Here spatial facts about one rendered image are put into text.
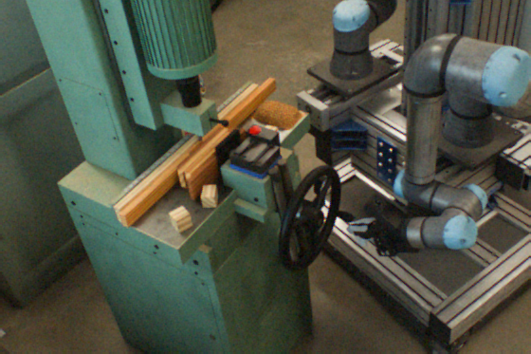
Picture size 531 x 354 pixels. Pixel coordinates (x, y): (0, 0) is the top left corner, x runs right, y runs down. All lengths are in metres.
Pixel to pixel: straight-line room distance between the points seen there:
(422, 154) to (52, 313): 1.71
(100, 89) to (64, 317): 1.23
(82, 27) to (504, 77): 0.96
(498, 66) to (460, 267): 1.16
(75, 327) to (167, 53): 1.44
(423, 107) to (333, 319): 1.19
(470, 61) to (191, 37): 0.60
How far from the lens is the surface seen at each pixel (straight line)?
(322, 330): 2.36
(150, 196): 1.56
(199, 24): 1.42
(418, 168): 1.51
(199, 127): 1.58
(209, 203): 1.53
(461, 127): 1.79
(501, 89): 1.27
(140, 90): 1.60
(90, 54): 1.60
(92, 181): 1.88
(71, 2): 1.55
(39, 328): 2.65
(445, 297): 2.19
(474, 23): 1.89
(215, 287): 1.67
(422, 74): 1.33
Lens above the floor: 1.95
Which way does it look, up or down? 39 degrees down
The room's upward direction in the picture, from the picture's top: 7 degrees counter-clockwise
